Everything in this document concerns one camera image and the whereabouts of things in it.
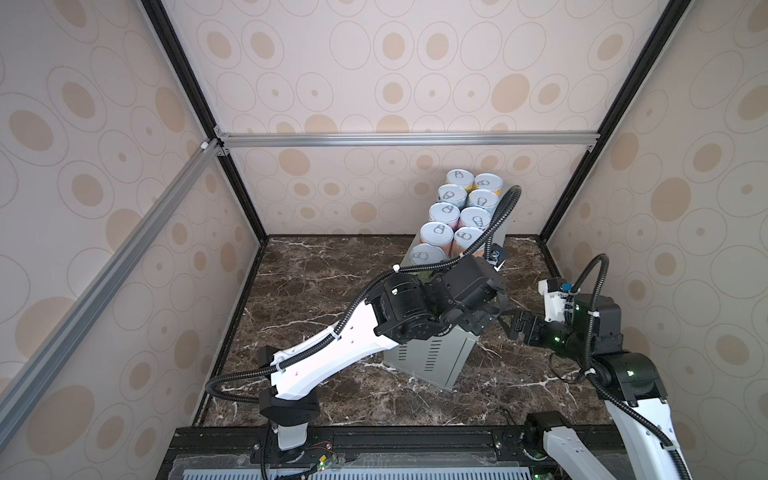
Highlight orange fruit label can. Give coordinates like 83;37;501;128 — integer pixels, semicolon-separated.
450;227;483;258

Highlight pink flower label can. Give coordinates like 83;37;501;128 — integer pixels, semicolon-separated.
458;206;492;231

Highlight green label can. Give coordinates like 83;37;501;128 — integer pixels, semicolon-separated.
408;243;446;265

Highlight brown label can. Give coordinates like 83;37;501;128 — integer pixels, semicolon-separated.
419;221;454;256

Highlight teal label can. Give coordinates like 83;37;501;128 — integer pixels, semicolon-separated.
466;189;500;215

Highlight yellow orange label can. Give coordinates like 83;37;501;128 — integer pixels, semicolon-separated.
474;173;504;196

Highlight light blue label can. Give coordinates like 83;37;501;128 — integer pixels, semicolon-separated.
437;184;468;211

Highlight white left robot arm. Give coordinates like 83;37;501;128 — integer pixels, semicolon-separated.
258;255;509;452

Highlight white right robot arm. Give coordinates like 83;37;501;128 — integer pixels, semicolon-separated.
500;294;691;479

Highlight grey metal cabinet box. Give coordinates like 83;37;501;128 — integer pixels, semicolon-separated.
384;185;522;391

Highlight silver aluminium crossbar back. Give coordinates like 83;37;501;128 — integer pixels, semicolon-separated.
221;130;600;148

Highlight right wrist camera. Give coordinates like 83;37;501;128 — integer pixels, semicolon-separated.
538;277;571;323

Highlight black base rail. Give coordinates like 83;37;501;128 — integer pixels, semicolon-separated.
157;423;661;480

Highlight black corner frame post right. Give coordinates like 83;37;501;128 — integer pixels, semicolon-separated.
539;0;693;244

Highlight black corner frame post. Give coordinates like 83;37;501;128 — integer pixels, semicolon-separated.
539;0;693;244
139;0;269;243

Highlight black corner frame post left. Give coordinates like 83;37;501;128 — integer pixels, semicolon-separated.
139;0;269;243

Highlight silver aluminium rail left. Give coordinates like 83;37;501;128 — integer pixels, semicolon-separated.
1;138;222;448

